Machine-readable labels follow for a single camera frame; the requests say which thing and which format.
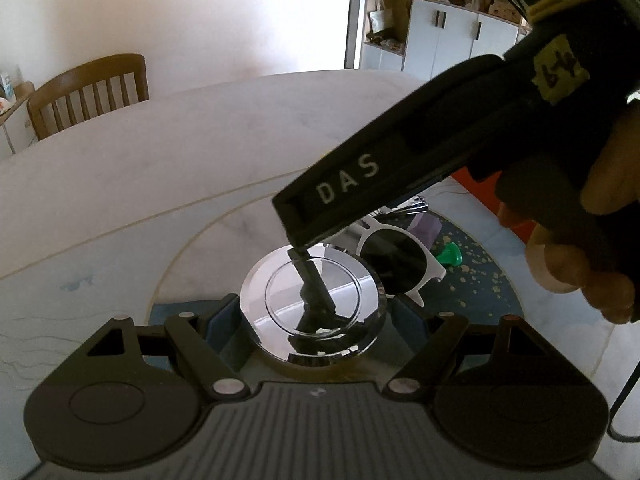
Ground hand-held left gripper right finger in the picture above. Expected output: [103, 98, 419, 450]
[384, 294, 544, 404]

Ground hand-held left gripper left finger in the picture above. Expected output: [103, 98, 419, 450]
[87, 293, 251, 402]

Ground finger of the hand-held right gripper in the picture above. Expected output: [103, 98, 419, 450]
[287, 245, 337, 314]

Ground round chrome compact mirror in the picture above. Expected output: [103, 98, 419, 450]
[239, 243, 387, 367]

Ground red tin box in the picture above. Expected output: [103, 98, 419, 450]
[449, 166, 534, 244]

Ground person's right hand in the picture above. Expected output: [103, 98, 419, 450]
[496, 102, 640, 325]

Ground green plastic piece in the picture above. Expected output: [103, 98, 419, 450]
[433, 242, 464, 269]

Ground white sunglasses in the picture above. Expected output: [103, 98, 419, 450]
[354, 214, 447, 309]

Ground translucent purple block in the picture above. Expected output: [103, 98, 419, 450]
[409, 210, 442, 249]

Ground white tote bag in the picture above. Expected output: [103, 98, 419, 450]
[368, 0, 396, 37]

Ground wooden chair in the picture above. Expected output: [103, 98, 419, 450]
[27, 53, 150, 142]

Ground wooden sideboard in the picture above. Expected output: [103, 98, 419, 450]
[0, 79, 37, 162]

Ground grey wall cabinet unit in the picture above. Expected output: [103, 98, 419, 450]
[359, 0, 535, 82]

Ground black cable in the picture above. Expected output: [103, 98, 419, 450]
[606, 359, 640, 444]

